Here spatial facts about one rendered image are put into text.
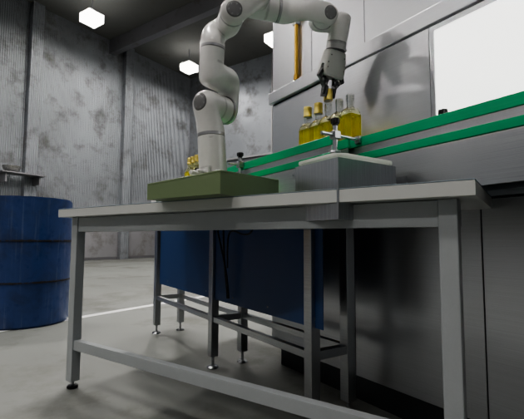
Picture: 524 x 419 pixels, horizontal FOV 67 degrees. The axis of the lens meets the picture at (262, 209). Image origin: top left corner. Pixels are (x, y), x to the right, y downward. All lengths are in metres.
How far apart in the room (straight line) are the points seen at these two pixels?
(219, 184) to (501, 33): 0.90
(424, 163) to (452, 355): 0.50
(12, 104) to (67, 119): 1.44
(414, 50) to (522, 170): 0.65
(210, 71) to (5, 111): 10.78
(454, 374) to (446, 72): 0.89
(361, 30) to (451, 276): 1.13
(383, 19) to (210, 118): 0.78
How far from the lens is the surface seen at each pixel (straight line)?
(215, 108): 1.35
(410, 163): 1.20
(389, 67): 1.58
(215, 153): 1.32
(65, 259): 3.36
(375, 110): 1.57
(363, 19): 1.80
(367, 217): 1.00
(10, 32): 12.73
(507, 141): 1.08
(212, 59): 1.42
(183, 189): 1.21
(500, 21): 1.40
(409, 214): 0.97
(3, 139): 11.86
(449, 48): 1.45
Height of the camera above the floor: 0.62
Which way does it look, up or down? 4 degrees up
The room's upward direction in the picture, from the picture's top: straight up
